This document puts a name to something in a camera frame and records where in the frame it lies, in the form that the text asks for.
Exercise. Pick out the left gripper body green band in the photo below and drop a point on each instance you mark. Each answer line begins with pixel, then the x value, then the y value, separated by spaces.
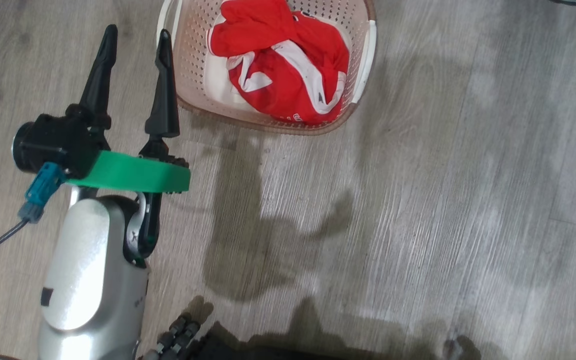
pixel 133 175

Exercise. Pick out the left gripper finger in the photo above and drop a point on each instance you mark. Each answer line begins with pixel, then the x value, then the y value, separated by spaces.
pixel 99 75
pixel 163 95

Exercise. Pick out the red and white garment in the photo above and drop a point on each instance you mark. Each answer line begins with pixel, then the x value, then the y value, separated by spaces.
pixel 288 80

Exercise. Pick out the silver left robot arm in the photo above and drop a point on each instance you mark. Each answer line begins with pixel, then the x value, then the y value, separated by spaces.
pixel 83 280

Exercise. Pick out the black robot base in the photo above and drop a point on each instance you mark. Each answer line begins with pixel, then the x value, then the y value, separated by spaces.
pixel 268 352

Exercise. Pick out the cream perforated laundry basket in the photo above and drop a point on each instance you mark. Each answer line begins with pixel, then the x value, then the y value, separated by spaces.
pixel 193 75

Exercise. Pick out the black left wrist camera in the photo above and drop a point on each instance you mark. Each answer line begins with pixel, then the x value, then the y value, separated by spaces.
pixel 58 145

